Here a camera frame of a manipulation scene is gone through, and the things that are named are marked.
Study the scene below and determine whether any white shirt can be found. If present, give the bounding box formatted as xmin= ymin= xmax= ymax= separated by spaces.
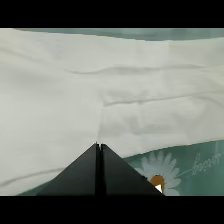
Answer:
xmin=0 ymin=28 xmax=224 ymax=197

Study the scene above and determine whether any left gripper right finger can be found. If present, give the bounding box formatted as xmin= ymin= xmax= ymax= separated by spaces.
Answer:
xmin=99 ymin=143 xmax=166 ymax=197

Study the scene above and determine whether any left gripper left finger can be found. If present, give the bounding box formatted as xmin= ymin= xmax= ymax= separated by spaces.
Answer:
xmin=35 ymin=142 xmax=99 ymax=197

